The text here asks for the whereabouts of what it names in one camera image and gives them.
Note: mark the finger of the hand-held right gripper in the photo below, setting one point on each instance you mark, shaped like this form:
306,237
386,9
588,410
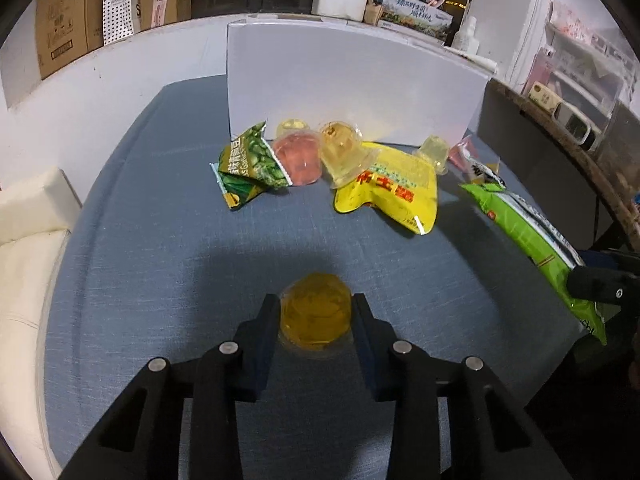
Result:
600,287
602,258

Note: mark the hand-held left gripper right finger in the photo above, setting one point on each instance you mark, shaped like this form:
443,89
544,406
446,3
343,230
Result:
363,340

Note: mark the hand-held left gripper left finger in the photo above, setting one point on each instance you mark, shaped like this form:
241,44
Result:
268,340

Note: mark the orange-yellow jelly cup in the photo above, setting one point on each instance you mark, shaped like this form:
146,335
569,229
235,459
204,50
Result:
315,310

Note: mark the yellow snack bag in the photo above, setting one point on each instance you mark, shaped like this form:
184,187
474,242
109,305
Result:
395,187

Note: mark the green pea snack packet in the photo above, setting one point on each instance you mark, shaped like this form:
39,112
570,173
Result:
250,165

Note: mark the pink snack packet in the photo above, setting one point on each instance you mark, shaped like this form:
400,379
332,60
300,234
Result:
461,152

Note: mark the pink jelly cup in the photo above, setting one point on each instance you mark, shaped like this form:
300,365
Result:
298,161

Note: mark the clear yellow jelly cup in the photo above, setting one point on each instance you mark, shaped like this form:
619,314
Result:
342,155

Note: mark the small pale yellow jelly cup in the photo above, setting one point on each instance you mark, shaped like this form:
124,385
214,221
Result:
434,154
291,126

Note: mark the white cardboard box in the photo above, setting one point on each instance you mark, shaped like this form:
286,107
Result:
350,80

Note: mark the brown stone counter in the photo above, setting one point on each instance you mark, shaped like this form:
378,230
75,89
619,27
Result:
575,170

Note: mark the blue tablecloth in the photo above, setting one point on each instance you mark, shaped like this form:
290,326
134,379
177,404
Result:
175,260

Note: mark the white rounded device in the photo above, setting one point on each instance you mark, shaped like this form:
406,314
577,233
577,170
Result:
577,125

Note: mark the clear plastic drawer unit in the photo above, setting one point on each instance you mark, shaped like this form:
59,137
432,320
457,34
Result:
585,55

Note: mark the rolled white paper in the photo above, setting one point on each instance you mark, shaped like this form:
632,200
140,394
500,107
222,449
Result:
477,61

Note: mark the cream leather sofa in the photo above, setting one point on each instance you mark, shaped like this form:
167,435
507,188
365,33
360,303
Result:
25,285

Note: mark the white spray bottle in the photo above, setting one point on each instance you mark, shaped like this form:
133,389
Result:
467,35

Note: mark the pink ornament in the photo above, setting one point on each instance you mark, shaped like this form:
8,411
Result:
437,2

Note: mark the landscape printed gift box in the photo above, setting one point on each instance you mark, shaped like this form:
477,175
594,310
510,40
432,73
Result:
415,15

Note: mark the dotted white paper bag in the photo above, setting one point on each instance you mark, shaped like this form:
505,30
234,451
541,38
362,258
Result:
117,5

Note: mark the large brown cardboard box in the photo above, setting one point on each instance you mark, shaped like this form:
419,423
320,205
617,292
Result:
60,25

